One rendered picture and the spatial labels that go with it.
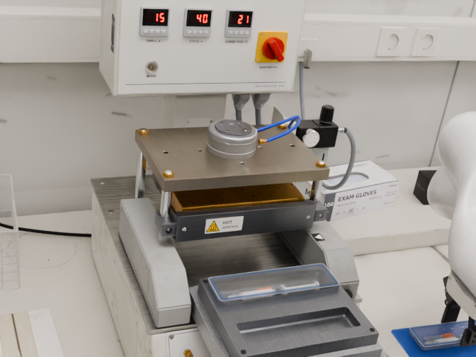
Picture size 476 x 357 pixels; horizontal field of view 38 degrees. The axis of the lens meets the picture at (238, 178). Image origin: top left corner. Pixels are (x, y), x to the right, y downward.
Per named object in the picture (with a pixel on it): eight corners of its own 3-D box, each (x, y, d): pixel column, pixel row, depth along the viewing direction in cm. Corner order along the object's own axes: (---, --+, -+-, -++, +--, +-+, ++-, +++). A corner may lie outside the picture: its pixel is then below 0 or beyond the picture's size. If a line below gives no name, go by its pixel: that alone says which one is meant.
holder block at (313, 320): (197, 292, 98) (198, 278, 97) (320, 276, 106) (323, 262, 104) (238, 372, 85) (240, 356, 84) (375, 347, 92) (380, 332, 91)
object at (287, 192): (151, 178, 117) (155, 127, 113) (269, 170, 125) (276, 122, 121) (180, 231, 103) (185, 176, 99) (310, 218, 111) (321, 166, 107)
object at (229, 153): (124, 161, 121) (127, 93, 115) (282, 152, 133) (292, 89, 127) (160, 234, 102) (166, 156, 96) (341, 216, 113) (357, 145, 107)
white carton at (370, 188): (289, 198, 164) (294, 171, 160) (363, 184, 175) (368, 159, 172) (319, 224, 155) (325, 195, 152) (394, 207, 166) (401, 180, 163)
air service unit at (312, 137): (266, 173, 134) (277, 103, 127) (331, 169, 139) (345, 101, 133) (277, 186, 130) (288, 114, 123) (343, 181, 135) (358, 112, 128)
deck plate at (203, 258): (90, 181, 133) (90, 177, 133) (253, 171, 146) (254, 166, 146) (148, 335, 96) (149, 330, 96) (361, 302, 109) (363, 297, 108)
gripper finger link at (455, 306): (465, 295, 130) (456, 323, 133) (455, 285, 132) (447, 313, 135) (451, 297, 129) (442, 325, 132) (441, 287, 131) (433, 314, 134)
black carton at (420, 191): (412, 193, 174) (418, 169, 171) (443, 193, 176) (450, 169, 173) (423, 205, 169) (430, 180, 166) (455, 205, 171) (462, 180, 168)
